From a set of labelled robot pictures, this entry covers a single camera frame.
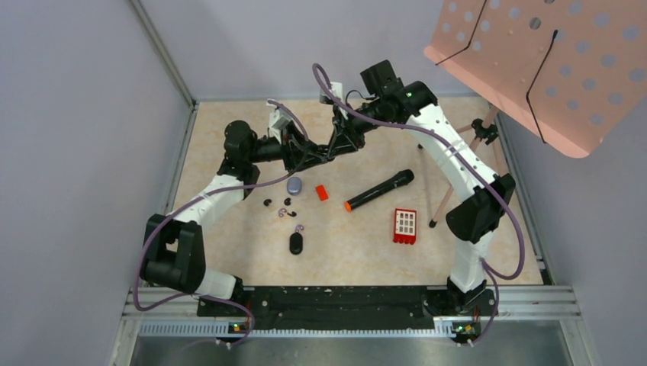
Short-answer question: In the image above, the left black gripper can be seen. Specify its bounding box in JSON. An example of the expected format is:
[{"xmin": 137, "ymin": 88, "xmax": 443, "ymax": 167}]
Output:
[{"xmin": 247, "ymin": 120, "xmax": 327, "ymax": 172}]

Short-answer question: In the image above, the black microphone orange tip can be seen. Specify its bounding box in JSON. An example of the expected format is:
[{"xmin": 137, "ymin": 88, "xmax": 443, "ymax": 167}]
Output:
[{"xmin": 344, "ymin": 169, "xmax": 415, "ymax": 212}]

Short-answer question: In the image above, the lavender earbud charging case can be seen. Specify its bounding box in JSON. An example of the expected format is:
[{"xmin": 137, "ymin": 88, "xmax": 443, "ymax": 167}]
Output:
[{"xmin": 286, "ymin": 176, "xmax": 303, "ymax": 196}]

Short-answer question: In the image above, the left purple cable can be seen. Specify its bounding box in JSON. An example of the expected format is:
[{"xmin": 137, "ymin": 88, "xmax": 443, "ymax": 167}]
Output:
[{"xmin": 132, "ymin": 99, "xmax": 311, "ymax": 349}]

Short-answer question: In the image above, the purple cable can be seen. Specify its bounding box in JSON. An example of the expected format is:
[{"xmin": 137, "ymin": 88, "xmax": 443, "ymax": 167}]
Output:
[
  {"xmin": 132, "ymin": 99, "xmax": 311, "ymax": 349},
  {"xmin": 311, "ymin": 63, "xmax": 526, "ymax": 346}
]

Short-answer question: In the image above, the pink perforated music stand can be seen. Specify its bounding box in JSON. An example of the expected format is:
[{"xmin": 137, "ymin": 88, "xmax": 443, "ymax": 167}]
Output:
[{"xmin": 418, "ymin": 0, "xmax": 647, "ymax": 230}]

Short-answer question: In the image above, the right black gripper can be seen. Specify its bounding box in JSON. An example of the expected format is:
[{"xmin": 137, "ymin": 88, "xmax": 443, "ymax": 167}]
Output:
[{"xmin": 327, "ymin": 98, "xmax": 387, "ymax": 158}]

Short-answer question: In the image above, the small red block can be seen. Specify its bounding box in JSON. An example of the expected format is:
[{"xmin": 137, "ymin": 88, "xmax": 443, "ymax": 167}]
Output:
[{"xmin": 315, "ymin": 185, "xmax": 329, "ymax": 201}]

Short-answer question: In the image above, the black earbud with purple hook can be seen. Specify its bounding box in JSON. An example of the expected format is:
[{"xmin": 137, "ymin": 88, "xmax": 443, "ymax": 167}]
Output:
[{"xmin": 278, "ymin": 208, "xmax": 297, "ymax": 217}]

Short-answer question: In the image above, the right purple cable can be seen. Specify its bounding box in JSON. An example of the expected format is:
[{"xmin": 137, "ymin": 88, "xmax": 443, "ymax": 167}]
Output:
[{"xmin": 311, "ymin": 63, "xmax": 526, "ymax": 346}]

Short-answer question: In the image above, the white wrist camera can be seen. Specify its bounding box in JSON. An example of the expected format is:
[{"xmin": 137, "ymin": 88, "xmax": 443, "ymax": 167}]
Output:
[
  {"xmin": 320, "ymin": 82, "xmax": 348, "ymax": 119},
  {"xmin": 266, "ymin": 99, "xmax": 293, "ymax": 141}
]

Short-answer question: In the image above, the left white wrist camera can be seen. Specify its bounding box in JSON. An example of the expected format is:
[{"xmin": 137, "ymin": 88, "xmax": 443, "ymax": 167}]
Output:
[{"xmin": 266, "ymin": 99, "xmax": 293, "ymax": 141}]

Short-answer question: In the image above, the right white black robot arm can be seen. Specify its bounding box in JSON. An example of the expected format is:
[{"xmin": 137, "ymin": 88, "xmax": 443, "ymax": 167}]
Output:
[{"xmin": 312, "ymin": 60, "xmax": 516, "ymax": 314}]

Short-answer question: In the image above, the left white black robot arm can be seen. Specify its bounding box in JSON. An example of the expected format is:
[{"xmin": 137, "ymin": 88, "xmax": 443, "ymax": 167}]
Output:
[{"xmin": 138, "ymin": 120, "xmax": 331, "ymax": 315}]

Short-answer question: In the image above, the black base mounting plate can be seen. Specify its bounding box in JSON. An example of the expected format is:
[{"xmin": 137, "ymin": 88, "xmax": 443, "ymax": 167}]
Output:
[{"xmin": 197, "ymin": 285, "xmax": 497, "ymax": 343}]

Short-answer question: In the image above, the black earbud charging case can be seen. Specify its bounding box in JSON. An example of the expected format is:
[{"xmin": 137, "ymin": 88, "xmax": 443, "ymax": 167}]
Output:
[{"xmin": 288, "ymin": 232, "xmax": 304, "ymax": 255}]

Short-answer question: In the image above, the red white toy block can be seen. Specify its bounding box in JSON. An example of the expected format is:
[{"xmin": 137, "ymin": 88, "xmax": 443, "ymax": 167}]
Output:
[{"xmin": 392, "ymin": 208, "xmax": 417, "ymax": 245}]

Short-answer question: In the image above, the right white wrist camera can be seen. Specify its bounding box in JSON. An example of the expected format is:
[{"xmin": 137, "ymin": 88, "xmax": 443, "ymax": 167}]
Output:
[{"xmin": 320, "ymin": 82, "xmax": 348, "ymax": 119}]

